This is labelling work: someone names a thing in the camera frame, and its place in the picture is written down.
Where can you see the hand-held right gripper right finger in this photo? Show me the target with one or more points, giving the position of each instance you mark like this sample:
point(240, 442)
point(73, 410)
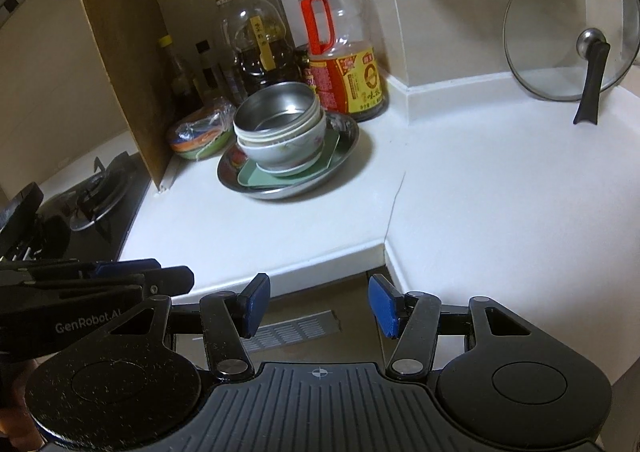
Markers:
point(382, 304)

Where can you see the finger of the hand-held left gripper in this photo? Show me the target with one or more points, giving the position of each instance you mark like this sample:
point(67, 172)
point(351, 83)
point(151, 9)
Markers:
point(125, 268)
point(170, 281)

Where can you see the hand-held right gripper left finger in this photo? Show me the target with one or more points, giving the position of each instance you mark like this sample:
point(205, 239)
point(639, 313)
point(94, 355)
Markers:
point(255, 304)

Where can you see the small floral dish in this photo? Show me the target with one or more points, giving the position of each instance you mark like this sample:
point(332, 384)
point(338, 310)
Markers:
point(300, 170)

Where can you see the white ceramic bowl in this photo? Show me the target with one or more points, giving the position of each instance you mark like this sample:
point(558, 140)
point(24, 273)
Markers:
point(285, 151)

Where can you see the green square plate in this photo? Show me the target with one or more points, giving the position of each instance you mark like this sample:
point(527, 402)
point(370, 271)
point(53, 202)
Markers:
point(330, 156)

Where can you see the large steel basin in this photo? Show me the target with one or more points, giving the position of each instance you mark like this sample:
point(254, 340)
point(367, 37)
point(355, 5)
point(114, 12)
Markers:
point(345, 151)

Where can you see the steel bowl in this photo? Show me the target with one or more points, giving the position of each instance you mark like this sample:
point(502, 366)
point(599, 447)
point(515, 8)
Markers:
point(275, 114)

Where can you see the bagged colourful plastic bowls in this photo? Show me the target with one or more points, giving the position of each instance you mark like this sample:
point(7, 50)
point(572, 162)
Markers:
point(200, 134)

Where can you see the person's left hand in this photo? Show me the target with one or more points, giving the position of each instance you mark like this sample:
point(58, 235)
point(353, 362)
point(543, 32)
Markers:
point(20, 412)

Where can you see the cabinet vent grille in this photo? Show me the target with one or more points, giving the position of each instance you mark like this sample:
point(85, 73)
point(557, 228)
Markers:
point(295, 329)

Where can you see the black gas stove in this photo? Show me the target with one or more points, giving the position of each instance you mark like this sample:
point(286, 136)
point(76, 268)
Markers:
point(95, 202)

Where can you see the small yellow-capped bottle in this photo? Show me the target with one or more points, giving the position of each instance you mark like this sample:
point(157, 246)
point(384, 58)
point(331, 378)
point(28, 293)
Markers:
point(177, 76)

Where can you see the black-capped dark bottle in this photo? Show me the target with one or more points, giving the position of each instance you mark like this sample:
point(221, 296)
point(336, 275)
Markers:
point(206, 71)

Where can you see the brown board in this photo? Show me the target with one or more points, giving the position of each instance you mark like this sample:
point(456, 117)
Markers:
point(115, 31)

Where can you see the sauce jar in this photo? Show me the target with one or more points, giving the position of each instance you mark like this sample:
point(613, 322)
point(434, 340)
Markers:
point(306, 71)

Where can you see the large dark oil bottle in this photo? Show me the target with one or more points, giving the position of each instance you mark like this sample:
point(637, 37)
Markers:
point(260, 51)

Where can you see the clear oil bottle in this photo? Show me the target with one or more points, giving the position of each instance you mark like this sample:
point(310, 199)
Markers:
point(225, 31)

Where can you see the glass pot lid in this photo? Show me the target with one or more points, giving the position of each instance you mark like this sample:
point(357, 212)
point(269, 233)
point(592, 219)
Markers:
point(555, 31)

